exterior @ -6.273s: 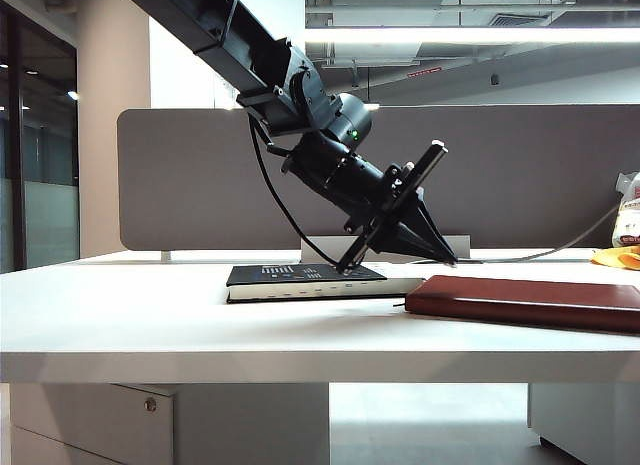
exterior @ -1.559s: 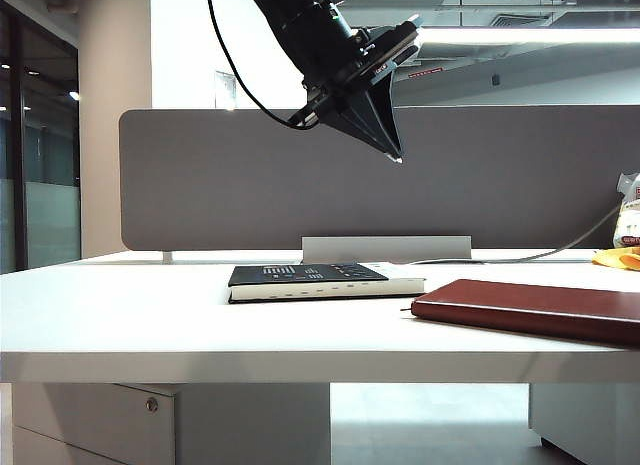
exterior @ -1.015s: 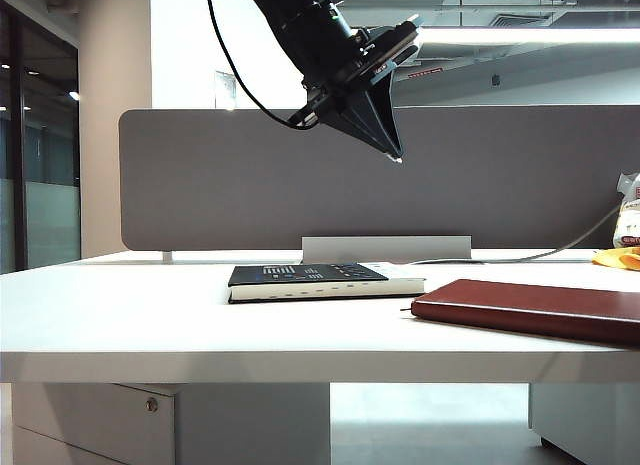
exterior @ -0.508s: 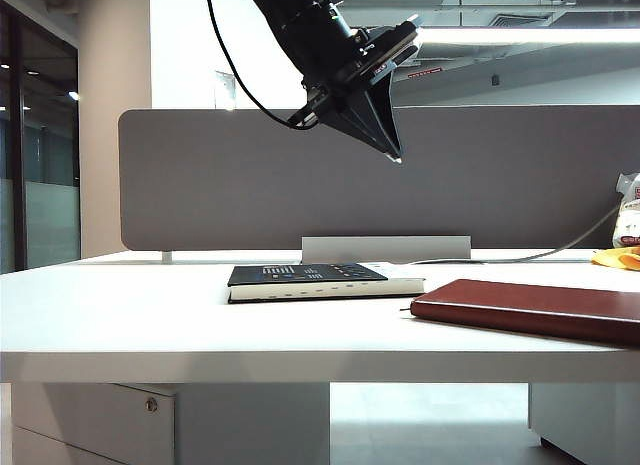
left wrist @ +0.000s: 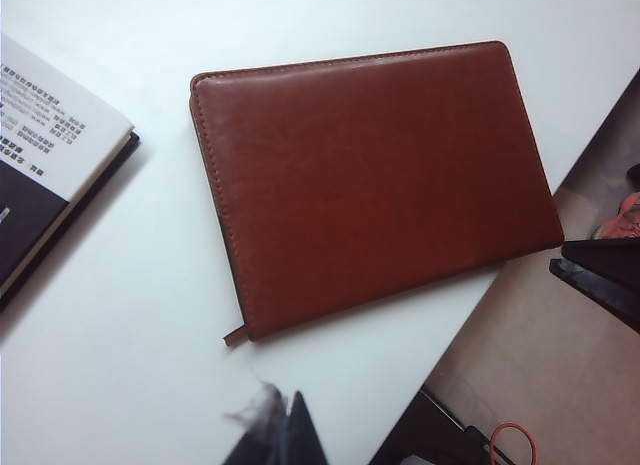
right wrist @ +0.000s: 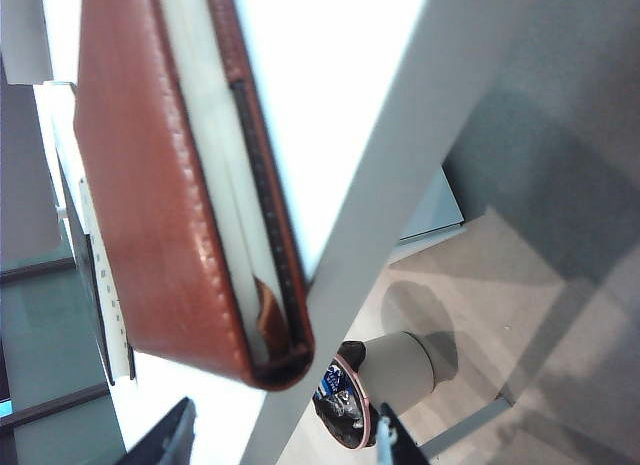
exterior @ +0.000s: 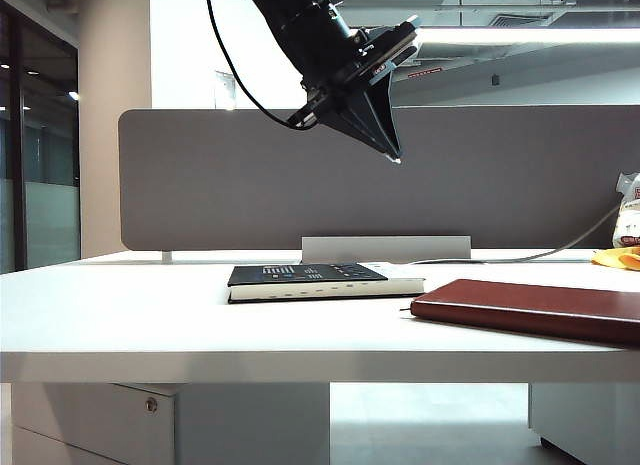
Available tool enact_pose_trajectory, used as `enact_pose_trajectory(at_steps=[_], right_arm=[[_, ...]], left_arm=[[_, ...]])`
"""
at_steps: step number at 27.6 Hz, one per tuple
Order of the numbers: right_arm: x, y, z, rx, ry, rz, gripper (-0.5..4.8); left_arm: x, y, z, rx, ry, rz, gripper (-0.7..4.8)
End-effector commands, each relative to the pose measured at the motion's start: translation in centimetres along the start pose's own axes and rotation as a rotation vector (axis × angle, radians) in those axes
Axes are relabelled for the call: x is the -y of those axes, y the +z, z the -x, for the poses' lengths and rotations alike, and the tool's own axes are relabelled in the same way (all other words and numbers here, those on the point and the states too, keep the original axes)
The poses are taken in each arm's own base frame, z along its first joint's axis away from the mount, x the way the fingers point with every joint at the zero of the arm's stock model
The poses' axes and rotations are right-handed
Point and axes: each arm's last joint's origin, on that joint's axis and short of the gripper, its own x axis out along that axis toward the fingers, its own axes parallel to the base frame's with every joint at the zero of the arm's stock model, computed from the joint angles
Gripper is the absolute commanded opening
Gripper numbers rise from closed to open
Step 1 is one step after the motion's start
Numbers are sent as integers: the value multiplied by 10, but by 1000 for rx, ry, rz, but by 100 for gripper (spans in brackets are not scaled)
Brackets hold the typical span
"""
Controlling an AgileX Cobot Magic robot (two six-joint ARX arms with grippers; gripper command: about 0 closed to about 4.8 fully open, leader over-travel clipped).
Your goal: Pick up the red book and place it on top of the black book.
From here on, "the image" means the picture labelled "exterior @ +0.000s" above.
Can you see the ceiling air vent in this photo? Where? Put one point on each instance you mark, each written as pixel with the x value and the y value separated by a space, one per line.
pixel 520 21

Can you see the clear plastic snack bag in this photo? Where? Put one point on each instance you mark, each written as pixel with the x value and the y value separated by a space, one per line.
pixel 630 220

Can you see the plain white cabinet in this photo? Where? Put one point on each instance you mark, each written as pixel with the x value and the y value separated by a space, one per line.
pixel 585 420

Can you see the yellow cloth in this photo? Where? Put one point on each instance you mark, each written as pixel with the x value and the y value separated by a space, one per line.
pixel 615 257

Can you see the red ceiling sign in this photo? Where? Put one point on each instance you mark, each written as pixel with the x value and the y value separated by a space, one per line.
pixel 424 73

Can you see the white drawer cabinet with lock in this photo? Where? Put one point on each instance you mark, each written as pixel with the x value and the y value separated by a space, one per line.
pixel 100 425

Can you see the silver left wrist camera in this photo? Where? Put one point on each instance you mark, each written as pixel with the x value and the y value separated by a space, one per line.
pixel 412 52

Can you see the grey desk partition panel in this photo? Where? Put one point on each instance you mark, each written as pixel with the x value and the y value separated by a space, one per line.
pixel 225 185

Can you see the round metal drawer lock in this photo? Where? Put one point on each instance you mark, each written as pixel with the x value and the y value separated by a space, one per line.
pixel 151 405

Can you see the silver partition bracket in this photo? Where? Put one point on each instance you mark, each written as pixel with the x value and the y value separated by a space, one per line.
pixel 166 257

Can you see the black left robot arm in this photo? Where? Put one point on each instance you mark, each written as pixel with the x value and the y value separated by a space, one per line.
pixel 295 20

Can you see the long ceiling light strip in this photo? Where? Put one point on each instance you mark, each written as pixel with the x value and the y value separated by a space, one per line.
pixel 500 36

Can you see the red leather-bound book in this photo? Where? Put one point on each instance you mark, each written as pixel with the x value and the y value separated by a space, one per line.
pixel 525 305

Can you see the silver wall plate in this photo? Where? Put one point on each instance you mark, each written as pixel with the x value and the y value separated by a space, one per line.
pixel 225 90

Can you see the black hardcover book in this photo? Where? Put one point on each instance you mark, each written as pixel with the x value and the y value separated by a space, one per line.
pixel 310 285

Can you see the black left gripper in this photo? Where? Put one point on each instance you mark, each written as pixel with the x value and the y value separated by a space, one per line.
pixel 360 67

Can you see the dark glass door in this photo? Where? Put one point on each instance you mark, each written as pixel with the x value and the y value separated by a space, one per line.
pixel 45 160

